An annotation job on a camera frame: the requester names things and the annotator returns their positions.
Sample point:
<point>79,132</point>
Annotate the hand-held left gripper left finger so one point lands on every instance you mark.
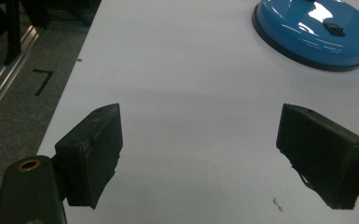
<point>88,155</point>

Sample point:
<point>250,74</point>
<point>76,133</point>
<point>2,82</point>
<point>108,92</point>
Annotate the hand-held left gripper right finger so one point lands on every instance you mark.
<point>323,152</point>

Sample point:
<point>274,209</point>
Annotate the blue round lamp base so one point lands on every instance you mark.
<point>318,31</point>

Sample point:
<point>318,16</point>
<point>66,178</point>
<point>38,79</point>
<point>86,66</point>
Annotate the black metal stand leg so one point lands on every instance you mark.
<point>12,31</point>

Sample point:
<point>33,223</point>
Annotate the aluminium frame rail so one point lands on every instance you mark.
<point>3,77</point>

